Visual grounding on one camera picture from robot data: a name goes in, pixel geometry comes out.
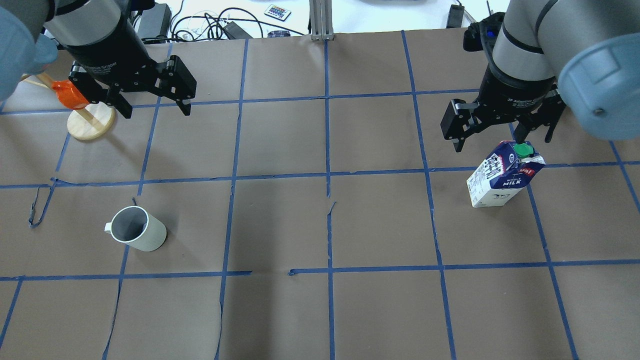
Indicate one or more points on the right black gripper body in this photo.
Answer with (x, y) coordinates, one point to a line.
(515, 92)

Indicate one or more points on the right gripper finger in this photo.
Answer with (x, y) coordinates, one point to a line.
(462, 120)
(548, 114)

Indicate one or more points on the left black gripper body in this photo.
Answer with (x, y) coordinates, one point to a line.
(111, 64)

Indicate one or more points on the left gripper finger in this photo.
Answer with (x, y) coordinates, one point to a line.
(94, 92)
(176, 82)

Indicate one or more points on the blue white milk carton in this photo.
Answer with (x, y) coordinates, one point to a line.
(501, 175)

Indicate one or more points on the white ribbed mug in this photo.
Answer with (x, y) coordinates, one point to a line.
(137, 228)

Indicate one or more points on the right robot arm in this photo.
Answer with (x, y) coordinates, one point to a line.
(545, 56)

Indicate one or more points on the orange mug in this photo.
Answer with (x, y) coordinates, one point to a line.
(68, 95)

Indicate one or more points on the black power adapter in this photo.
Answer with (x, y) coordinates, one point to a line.
(152, 26)

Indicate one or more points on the small remote control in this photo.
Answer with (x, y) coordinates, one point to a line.
(277, 12)

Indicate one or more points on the aluminium frame post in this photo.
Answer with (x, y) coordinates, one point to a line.
(321, 20)

